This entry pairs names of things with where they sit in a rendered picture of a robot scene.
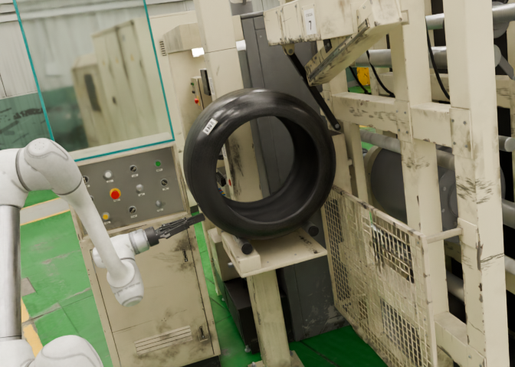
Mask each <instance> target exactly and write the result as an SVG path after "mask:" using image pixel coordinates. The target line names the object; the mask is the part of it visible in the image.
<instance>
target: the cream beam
mask: <svg viewBox="0 0 515 367"><path fill-rule="evenodd" d="M365 1H366V0H295V1H293V2H289V3H287V4H284V5H281V6H278V7H276V8H272V9H269V10H267V11H264V16H263V17H264V23H265V28H266V32H267V42H268V45H269V46H272V45H279V44H292V43H299V42H306V41H318V40H324V39H329V38H337V37H342V36H349V35H355V34H358V21H357V14H356V10H357V9H358V8H360V6H361V5H362V4H363V3H364V2H365ZM311 8H313V11H314V17H315V23H316V30H317V33H316V34H309V35H307V30H306V24H305V18H304V13H303V11H305V10H308V9H311Z"/></svg>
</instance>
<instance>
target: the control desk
mask: <svg viewBox="0 0 515 367"><path fill-rule="evenodd" d="M76 164H77V167H78V168H79V170H80V173H81V175H82V177H83V180H84V184H85V186H86V188H87V191H88V193H89V195H90V198H91V200H92V202H93V203H94V205H95V207H96V209H97V212H98V214H99V216H100V218H101V220H102V222H103V225H104V227H105V228H106V230H107V233H108V235H109V237H110V238H113V237H115V236H117V235H121V234H129V233H130V232H133V231H136V230H139V229H140V228H142V229H143V230H144V229H146V228H149V227H151V226H153V227H154V229H155V230H156V229H157V228H159V227H161V226H162V224H165V223H169V222H172V221H176V220H179V219H181V218H184V217H186V218H189V217H191V216H192V214H191V210H190V206H189V200H188V196H187V191H186V188H185V181H184V178H183V174H182V167H181V163H180V159H179V153H178V149H177V145H176V142H175V141H172V142H169V143H162V144H159V145H154V146H147V147H144V148H140V149H134V150H130V151H125V152H119V153H115V154H111V155H108V156H101V157H96V158H93V159H86V160H83V161H79V162H76ZM68 205H69V208H70V211H71V216H72V219H73V222H74V227H75V230H76V233H77V238H78V240H79V244H80V249H81V252H82V255H83V258H84V263H85V266H86V268H87V274H88V277H89V280H90V285H91V288H92V291H93V295H94V299H95V302H96V305H97V310H98V313H99V316H100V321H101V324H102V327H103V331H104V335H105V338H106V341H107V345H108V349H109V352H110V357H111V360H112V363H113V367H221V363H220V359H219V355H221V350H220V346H219V342H218V336H217V332H216V328H215V321H214V318H213V314H212V308H211V304H210V299H209V296H208V289H207V285H206V282H205V275H204V271H203V267H202V261H201V257H200V253H199V249H198V242H197V239H196V235H195V228H194V225H191V226H189V227H190V228H188V229H186V230H184V231H181V232H179V233H178V234H175V235H173V236H171V237H170V238H169V239H166V238H162V239H159V244H157V245H155V246H152V247H150V246H149V250H147V251H144V252H142V253H140V254H137V255H135V261H136V265H137V267H138V268H139V272H140V274H141V277H142V280H143V286H144V294H143V298H142V299H141V301H140V302H139V303H138V304H136V305H135V306H129V307H126V306H122V305H121V304H120V303H119V302H118V301H117V299H116V297H115V295H114V293H113V292H112V290H111V288H110V285H109V283H108V281H107V272H108V270H107V269H106V268H100V267H97V266H96V265H95V263H94V261H93V249H94V248H95V246H94V245H93V242H92V240H91V239H90V236H89V234H88V233H87V231H86V229H85V227H84V225H83V223H82V221H81V220H80V218H79V216H78V214H77V213H76V211H75V210H74V209H73V207H72V206H71V205H70V204H68Z"/></svg>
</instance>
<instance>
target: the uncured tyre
mask: <svg viewBox="0 0 515 367"><path fill-rule="evenodd" d="M263 116H275V117H277V118H278V119H279V120H280V121H281V122H282V123H283V124H284V125H285V127H286V128H287V130H288V132H289V134H290V137H291V139H292V142H293V145H294V161H293V165H292V168H291V171H290V174H289V176H288V177H287V179H286V181H285V182H284V184H283V185H282V186H281V187H280V188H279V189H278V190H277V191H276V192H274V193H273V194H271V195H269V196H267V197H266V198H263V199H261V200H258V201H254V202H238V201H235V200H232V199H230V198H227V197H225V196H223V195H222V194H221V193H220V191H219V189H218V184H217V179H216V166H217V161H218V156H219V153H220V152H221V148H222V147H223V145H224V144H225V142H226V140H227V139H228V137H229V136H230V135H231V134H232V133H233V132H234V131H235V130H236V129H237V128H238V127H240V126H241V125H243V124H245V123H246V122H248V121H250V120H253V119H256V118H259V117H263ZM211 119H214V120H216V121H217V123H216V124H215V126H214V128H213V129H212V131H211V132H210V133H209V134H208V135H207V134H206V133H204V132H203V129H204V128H205V127H206V126H207V124H208V123H209V121H210V120H211ZM182 161H183V171H184V176H185V180H186V183H187V185H188V188H189V191H190V192H191V194H192V196H193V198H194V199H195V201H197V202H198V203H199V205H200V207H201V208H202V210H201V211H202V212H203V214H204V215H205V216H206V217H207V218H208V220H209V221H211V222H212V223H213V224H214V225H216V226H217V227H218V228H220V229H222V230H223V231H225V232H227V233H229V234H232V235H234V236H237V237H240V238H246V239H251V240H268V239H274V238H279V237H282V236H284V235H287V234H290V233H292V232H294V231H296V230H297V229H299V228H301V227H302V226H304V225H305V224H306V223H307V222H308V221H309V220H311V219H312V218H313V217H314V216H315V215H316V213H317V212H318V211H319V210H320V209H321V208H322V206H323V204H324V203H325V201H326V199H327V197H328V195H329V193H330V191H331V188H332V186H333V181H334V178H335V173H336V151H335V146H334V143H333V139H332V136H331V134H330V131H329V130H328V128H327V126H326V124H325V123H324V121H323V119H322V118H321V117H320V115H319V114H318V113H317V112H316V111H315V109H313V108H312V107H311V106H310V105H309V104H307V103H306V102H304V101H303V100H301V99H300V98H298V97H295V96H294V95H291V94H289V93H285V92H281V91H278V90H269V89H264V88H244V89H240V90H235V91H232V92H230V93H227V94H225V95H223V96H221V97H219V98H218V99H216V100H214V101H213V102H212V103H210V104H209V105H208V106H207V107H206V108H205V109H204V110H203V111H202V112H201V113H200V114H199V115H198V117H197V118H196V120H195V122H194V123H193V124H192V126H191V128H190V130H189V133H188V135H187V137H186V141H185V145H184V150H183V160H182Z"/></svg>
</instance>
